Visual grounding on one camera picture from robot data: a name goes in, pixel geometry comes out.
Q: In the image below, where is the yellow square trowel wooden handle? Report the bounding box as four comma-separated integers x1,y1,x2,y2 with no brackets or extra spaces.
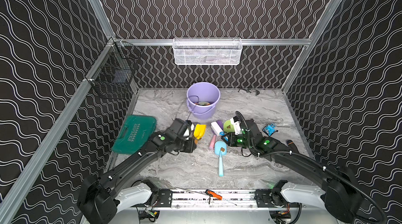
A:
193,124,207,144

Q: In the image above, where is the light green trowel wooden handle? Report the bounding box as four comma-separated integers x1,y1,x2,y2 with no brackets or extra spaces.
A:
223,120,235,133

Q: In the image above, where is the black orange screwdriver handle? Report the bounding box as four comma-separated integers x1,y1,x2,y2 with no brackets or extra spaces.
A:
286,140,300,154

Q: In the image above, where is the white wire basket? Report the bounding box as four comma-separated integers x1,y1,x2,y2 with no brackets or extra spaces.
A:
172,38,243,66

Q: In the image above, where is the blue tape measure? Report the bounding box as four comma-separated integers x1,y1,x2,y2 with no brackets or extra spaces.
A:
262,123,278,137

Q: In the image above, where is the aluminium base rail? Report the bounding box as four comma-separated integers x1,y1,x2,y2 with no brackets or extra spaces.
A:
87,188,343,211

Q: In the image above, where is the white brush blue handle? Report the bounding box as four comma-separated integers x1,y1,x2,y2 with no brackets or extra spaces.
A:
211,120,229,142

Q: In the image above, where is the purple trowel pink handle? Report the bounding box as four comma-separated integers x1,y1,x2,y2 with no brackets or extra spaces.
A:
209,120,224,150

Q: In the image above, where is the black wire basket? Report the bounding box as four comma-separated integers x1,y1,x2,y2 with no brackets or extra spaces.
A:
89,38,143,100

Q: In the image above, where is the light blue trowel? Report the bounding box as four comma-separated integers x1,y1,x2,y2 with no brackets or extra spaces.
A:
214,141,227,177

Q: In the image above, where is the green plastic tool case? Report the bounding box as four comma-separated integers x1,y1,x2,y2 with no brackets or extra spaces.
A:
112,115,157,155

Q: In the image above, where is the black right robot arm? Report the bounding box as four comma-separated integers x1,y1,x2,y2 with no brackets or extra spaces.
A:
217,111,387,224

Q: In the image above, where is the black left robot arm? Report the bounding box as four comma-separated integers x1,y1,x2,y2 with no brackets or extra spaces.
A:
76,118,196,224

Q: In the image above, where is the purple plastic bucket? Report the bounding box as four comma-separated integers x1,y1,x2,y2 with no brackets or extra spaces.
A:
186,82,221,120

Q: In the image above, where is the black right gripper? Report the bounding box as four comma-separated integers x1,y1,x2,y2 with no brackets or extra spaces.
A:
220,131,254,150

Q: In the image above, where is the orange handled screwdriver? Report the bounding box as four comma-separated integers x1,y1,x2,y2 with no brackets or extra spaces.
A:
205,189,223,204

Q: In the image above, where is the black clamp on table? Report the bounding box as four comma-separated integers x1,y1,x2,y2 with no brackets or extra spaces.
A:
238,88,260,96

